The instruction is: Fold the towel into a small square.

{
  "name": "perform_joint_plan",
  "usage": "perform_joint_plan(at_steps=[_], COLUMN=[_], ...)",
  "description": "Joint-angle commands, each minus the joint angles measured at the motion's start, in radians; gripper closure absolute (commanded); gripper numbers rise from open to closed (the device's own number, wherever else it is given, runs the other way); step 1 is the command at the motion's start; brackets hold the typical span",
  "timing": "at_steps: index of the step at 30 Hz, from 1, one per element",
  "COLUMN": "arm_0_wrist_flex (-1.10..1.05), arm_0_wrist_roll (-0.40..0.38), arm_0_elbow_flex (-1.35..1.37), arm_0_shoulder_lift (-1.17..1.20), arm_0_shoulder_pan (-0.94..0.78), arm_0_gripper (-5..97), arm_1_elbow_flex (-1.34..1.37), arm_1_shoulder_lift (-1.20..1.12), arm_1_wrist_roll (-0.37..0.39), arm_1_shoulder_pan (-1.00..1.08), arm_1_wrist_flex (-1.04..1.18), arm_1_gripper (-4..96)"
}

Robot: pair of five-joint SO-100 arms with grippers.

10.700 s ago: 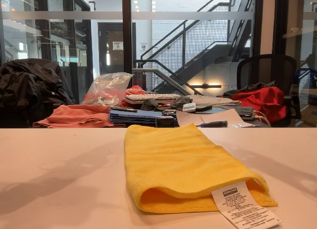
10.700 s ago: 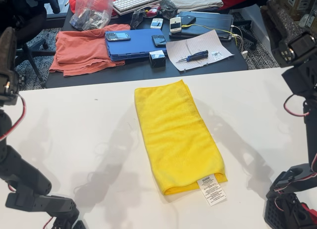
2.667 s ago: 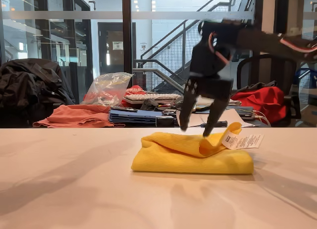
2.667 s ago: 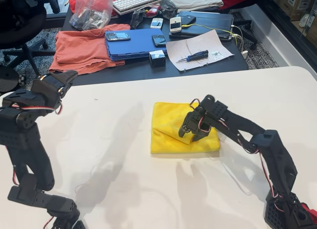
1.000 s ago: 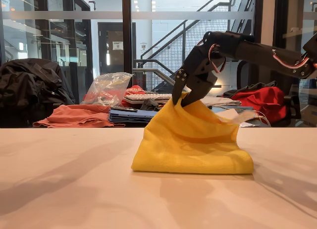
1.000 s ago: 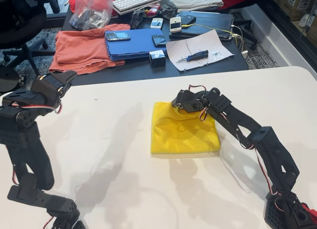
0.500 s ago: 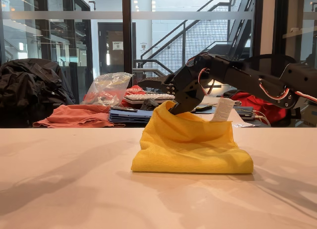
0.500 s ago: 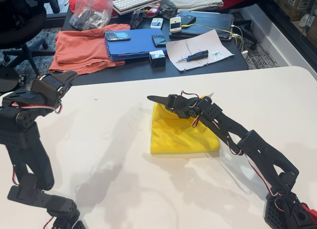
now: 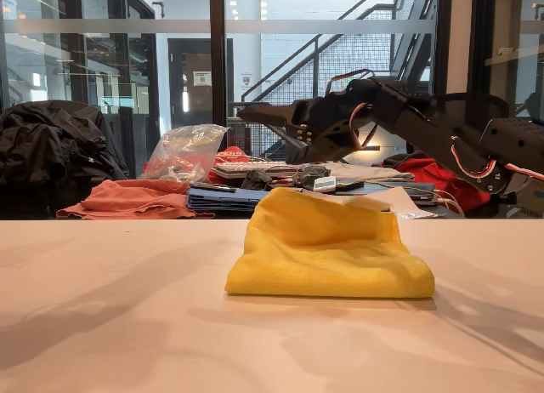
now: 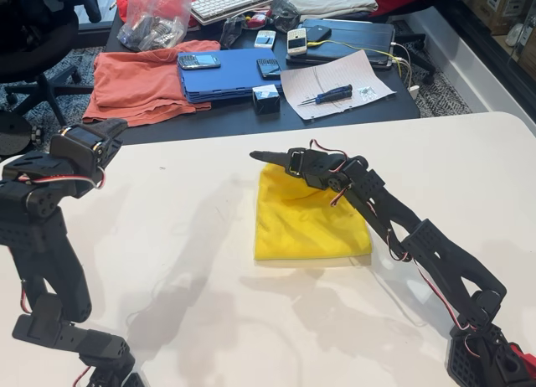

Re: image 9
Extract large crumpled black bag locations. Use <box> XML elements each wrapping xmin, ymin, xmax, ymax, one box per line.
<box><xmin>292</xmin><ymin>163</ymin><xmax>332</xmax><ymax>186</ymax></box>

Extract black jacket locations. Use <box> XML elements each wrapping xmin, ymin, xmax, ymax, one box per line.
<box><xmin>0</xmin><ymin>100</ymin><xmax>131</xmax><ymax>219</ymax></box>

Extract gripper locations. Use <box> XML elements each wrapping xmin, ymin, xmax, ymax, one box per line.
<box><xmin>235</xmin><ymin>90</ymin><xmax>375</xmax><ymax>165</ymax></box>

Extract red jacket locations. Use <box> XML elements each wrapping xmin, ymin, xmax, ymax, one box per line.
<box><xmin>382</xmin><ymin>152</ymin><xmax>494</xmax><ymax>215</ymax></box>

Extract beige folded cloth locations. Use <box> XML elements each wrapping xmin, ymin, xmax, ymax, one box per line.
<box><xmin>326</xmin><ymin>162</ymin><xmax>416</xmax><ymax>184</ymax></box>

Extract white cables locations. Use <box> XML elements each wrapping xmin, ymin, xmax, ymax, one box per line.
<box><xmin>433</xmin><ymin>190</ymin><xmax>467</xmax><ymax>218</ymax></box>

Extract yellow microfiber towel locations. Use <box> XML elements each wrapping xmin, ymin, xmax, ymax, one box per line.
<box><xmin>224</xmin><ymin>186</ymin><xmax>437</xmax><ymax>300</ymax></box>

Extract black desk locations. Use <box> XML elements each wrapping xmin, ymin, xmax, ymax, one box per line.
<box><xmin>46</xmin><ymin>178</ymin><xmax>468</xmax><ymax>221</ymax></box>

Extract small crumpled black bag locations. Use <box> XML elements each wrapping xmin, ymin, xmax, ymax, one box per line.
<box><xmin>241</xmin><ymin>168</ymin><xmax>273</xmax><ymax>192</ymax></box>

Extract white lined paper sheet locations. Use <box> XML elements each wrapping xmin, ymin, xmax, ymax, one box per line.
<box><xmin>302</xmin><ymin>185</ymin><xmax>439</xmax><ymax>219</ymax></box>

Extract large white phone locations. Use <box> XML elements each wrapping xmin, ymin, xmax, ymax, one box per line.
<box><xmin>313</xmin><ymin>175</ymin><xmax>337</xmax><ymax>193</ymax></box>

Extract clear plastic bag with parts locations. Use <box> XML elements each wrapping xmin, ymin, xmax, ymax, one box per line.
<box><xmin>138</xmin><ymin>123</ymin><xmax>230</xmax><ymax>184</ymax></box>

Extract coral t-shirt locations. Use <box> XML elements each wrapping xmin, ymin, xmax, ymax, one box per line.
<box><xmin>56</xmin><ymin>179</ymin><xmax>217</xmax><ymax>221</ymax></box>

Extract red cloth white print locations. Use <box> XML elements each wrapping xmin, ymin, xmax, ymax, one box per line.
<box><xmin>142</xmin><ymin>145</ymin><xmax>252</xmax><ymax>185</ymax></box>

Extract dark framed door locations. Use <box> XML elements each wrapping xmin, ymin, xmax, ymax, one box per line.
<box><xmin>167</xmin><ymin>38</ymin><xmax>234</xmax><ymax>130</ymax></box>

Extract white keyboard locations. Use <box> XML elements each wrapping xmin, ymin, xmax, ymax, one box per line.
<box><xmin>211</xmin><ymin>159</ymin><xmax>314</xmax><ymax>180</ymax></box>

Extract metal staircase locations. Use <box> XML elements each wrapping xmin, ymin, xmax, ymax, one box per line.
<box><xmin>227</xmin><ymin>0</ymin><xmax>439</xmax><ymax>164</ymax></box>

